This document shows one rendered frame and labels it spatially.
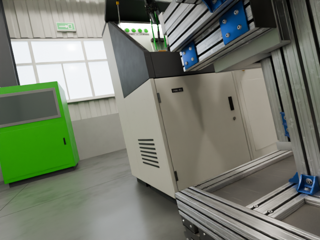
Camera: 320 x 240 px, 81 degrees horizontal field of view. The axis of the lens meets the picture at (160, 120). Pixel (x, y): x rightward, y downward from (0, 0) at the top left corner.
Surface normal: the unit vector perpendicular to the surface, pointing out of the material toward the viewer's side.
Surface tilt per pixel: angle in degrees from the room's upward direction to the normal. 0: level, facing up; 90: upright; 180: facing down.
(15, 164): 90
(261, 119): 90
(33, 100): 90
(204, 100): 90
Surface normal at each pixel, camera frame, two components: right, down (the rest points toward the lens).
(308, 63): -0.88, 0.19
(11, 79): 0.41, -0.10
